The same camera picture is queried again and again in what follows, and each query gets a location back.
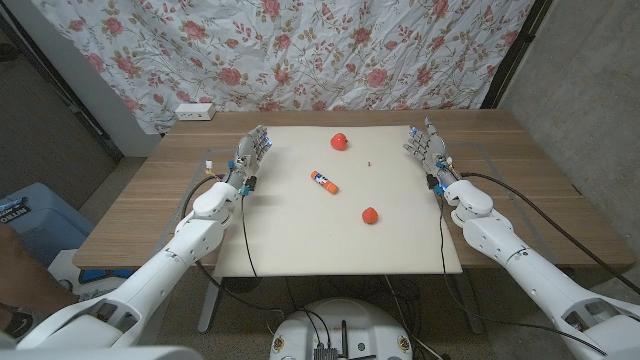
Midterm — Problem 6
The white box on floor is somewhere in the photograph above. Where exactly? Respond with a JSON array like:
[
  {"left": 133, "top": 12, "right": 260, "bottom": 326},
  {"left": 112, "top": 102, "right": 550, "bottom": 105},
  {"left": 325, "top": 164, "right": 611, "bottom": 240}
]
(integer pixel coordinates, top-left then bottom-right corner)
[{"left": 47, "top": 248, "right": 136, "bottom": 301}]

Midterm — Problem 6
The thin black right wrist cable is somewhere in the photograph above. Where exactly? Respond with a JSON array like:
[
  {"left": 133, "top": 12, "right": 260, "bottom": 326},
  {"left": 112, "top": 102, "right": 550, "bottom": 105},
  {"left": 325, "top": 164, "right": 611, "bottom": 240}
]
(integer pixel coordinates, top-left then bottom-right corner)
[{"left": 437, "top": 194, "right": 609, "bottom": 357}]

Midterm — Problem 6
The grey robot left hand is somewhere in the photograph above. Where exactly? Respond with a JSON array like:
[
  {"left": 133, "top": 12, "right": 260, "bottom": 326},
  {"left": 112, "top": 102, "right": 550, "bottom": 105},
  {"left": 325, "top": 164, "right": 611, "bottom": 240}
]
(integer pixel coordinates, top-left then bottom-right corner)
[{"left": 227, "top": 124, "right": 273, "bottom": 194}]

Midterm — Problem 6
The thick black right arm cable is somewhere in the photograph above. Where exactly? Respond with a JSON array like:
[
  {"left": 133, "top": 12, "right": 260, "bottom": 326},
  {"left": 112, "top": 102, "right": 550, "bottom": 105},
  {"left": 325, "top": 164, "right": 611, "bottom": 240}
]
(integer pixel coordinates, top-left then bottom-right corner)
[{"left": 459, "top": 171, "right": 640, "bottom": 296}]

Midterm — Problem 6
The white robot shoulder cover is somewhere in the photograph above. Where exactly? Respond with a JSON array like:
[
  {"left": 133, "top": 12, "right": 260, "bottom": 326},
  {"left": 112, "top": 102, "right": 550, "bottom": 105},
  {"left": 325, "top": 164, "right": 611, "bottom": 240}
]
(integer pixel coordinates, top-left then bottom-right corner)
[{"left": 0, "top": 344, "right": 205, "bottom": 360}]

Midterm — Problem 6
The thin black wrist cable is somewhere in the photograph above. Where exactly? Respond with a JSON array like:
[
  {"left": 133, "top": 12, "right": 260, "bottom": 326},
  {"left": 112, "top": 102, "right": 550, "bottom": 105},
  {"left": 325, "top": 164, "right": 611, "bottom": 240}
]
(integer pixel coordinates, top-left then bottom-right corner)
[
  {"left": 240, "top": 192, "right": 260, "bottom": 279},
  {"left": 437, "top": 194, "right": 609, "bottom": 357}
]

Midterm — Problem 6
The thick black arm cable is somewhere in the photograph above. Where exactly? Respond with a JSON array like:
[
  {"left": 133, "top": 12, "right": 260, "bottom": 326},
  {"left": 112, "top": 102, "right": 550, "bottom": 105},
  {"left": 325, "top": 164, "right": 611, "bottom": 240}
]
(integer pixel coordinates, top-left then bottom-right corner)
[
  {"left": 459, "top": 171, "right": 640, "bottom": 296},
  {"left": 180, "top": 172, "right": 286, "bottom": 316}
]

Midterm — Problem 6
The floral backdrop cloth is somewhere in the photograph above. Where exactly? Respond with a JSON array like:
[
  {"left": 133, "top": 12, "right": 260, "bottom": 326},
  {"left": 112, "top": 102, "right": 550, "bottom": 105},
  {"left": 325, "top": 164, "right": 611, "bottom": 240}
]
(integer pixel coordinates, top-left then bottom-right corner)
[{"left": 30, "top": 0, "right": 536, "bottom": 136}]

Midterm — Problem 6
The thin black left wrist cable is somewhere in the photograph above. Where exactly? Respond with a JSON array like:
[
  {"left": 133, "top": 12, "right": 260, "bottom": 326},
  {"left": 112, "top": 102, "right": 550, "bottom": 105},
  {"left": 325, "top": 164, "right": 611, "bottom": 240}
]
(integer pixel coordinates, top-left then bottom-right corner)
[{"left": 240, "top": 192, "right": 260, "bottom": 279}]

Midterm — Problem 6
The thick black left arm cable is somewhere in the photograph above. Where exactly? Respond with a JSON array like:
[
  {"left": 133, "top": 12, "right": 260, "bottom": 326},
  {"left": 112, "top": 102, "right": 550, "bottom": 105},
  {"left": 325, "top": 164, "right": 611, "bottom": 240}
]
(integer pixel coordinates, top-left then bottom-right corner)
[{"left": 180, "top": 172, "right": 286, "bottom": 316}]

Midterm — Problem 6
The blue storage box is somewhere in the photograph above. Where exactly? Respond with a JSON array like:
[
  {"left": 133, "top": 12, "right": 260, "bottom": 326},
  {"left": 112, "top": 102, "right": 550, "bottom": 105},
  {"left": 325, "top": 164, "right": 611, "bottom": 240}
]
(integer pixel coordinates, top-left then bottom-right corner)
[{"left": 0, "top": 182, "right": 96, "bottom": 266}]

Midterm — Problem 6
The white table leg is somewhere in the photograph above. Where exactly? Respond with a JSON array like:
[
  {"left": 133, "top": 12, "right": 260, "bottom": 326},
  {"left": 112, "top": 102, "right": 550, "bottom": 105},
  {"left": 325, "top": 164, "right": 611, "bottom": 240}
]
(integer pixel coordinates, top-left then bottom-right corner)
[
  {"left": 454, "top": 272, "right": 485, "bottom": 335},
  {"left": 197, "top": 277, "right": 224, "bottom": 335}
]

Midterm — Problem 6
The person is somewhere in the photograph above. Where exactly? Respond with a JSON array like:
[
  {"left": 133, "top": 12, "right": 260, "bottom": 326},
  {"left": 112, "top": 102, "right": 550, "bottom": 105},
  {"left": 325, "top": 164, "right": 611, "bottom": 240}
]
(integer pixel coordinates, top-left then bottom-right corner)
[{"left": 0, "top": 224, "right": 81, "bottom": 339}]

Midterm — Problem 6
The orange white glue stick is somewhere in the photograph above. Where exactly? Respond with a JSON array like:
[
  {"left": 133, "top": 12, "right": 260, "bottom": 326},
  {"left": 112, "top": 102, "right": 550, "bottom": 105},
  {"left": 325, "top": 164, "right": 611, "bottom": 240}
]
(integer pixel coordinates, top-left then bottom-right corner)
[{"left": 310, "top": 170, "right": 340, "bottom": 196}]

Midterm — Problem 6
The white robot torso base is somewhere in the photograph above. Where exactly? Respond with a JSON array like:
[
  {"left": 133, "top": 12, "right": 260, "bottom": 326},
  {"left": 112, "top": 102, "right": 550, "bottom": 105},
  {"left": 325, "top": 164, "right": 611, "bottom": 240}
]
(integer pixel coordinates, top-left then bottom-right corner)
[{"left": 268, "top": 298, "right": 415, "bottom": 360}]

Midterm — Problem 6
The cream foam mat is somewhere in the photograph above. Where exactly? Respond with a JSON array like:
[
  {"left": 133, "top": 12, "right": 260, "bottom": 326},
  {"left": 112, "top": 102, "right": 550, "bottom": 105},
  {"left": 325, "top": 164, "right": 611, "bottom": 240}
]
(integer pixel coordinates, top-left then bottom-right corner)
[{"left": 213, "top": 124, "right": 464, "bottom": 279}]

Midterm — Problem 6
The black backdrop stand pole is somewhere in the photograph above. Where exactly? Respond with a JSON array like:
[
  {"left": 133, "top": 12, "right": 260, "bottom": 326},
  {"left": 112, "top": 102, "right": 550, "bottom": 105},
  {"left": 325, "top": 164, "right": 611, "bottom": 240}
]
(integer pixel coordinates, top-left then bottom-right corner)
[
  {"left": 480, "top": 0, "right": 554, "bottom": 110},
  {"left": 0, "top": 12, "right": 124, "bottom": 164}
]

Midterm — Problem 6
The white power strip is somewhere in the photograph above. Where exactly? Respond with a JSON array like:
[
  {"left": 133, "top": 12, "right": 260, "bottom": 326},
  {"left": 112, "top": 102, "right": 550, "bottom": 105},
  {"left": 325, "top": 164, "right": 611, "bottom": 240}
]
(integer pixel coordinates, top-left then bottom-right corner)
[{"left": 174, "top": 102, "right": 217, "bottom": 122}]

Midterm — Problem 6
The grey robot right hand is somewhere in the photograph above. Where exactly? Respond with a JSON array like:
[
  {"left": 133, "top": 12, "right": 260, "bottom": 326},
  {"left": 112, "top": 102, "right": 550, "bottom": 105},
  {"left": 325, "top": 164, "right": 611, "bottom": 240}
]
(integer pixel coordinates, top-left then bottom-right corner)
[{"left": 403, "top": 117, "right": 460, "bottom": 194}]

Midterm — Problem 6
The blue flat item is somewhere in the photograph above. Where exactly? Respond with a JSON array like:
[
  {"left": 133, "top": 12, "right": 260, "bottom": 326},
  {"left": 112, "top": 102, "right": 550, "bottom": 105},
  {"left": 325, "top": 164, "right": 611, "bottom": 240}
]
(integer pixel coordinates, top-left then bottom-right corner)
[{"left": 78, "top": 268, "right": 135, "bottom": 284}]

